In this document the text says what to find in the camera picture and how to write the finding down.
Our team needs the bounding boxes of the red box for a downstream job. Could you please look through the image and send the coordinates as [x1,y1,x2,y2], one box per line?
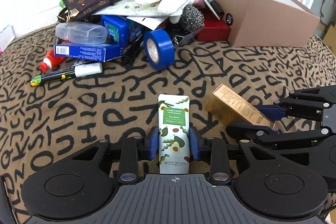
[195,12,231,42]

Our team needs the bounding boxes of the letter pattern brown blanket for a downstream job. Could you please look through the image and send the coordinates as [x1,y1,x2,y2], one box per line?
[1,26,335,223]

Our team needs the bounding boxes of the black pen white cap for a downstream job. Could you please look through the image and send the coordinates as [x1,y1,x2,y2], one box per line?
[30,63,103,87]

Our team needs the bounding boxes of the black tape roll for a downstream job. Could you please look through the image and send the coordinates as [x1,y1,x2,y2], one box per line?
[225,13,234,26]

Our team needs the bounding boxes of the cardboard boxes in background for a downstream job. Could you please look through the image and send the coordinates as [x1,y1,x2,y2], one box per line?
[322,22,336,53]

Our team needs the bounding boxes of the blue wipes pack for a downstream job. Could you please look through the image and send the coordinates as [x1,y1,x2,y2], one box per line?
[101,15,144,46]

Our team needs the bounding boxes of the blue toothpaste box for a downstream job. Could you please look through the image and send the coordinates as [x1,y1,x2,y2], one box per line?
[54,43,124,62]

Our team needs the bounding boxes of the steel wool scrubber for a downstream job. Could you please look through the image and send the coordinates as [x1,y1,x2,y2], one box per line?
[178,5,205,33]

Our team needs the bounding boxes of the avocado hand cream tube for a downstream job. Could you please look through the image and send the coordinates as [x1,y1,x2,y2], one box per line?
[158,94,190,174]

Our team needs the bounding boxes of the clear plastic case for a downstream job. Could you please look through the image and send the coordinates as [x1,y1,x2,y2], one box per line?
[55,22,108,44]

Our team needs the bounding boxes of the floral shoe insole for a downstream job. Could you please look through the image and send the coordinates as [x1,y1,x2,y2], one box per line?
[94,0,182,30]

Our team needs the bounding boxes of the brown cardboard box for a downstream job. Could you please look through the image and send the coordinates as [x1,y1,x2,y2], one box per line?
[216,0,319,47]

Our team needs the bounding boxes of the blue electrical tape roll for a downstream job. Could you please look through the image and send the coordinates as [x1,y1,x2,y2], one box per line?
[143,29,175,71]

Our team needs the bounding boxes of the red white glue bottle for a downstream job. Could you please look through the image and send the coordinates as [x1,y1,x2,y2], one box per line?
[39,49,67,72]

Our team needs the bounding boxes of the green packet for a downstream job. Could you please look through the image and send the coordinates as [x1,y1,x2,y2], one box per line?
[59,1,65,8]

